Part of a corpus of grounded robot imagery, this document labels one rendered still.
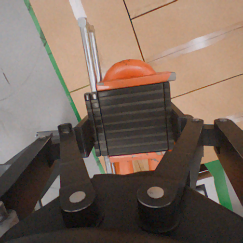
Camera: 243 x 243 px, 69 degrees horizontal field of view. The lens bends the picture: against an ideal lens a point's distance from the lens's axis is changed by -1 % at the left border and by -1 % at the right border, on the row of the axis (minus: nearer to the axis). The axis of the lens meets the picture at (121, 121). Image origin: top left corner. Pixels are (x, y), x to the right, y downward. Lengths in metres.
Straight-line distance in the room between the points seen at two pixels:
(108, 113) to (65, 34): 0.80
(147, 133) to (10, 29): 1.62
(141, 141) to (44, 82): 1.46
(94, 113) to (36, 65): 1.46
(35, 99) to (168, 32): 1.18
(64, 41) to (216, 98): 0.77
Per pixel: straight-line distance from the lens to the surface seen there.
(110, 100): 0.17
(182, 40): 0.91
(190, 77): 0.92
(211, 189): 1.12
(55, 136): 1.65
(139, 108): 0.17
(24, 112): 1.74
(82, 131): 0.16
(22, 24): 1.69
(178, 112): 0.17
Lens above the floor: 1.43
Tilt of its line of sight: 73 degrees down
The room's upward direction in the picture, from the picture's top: 166 degrees counter-clockwise
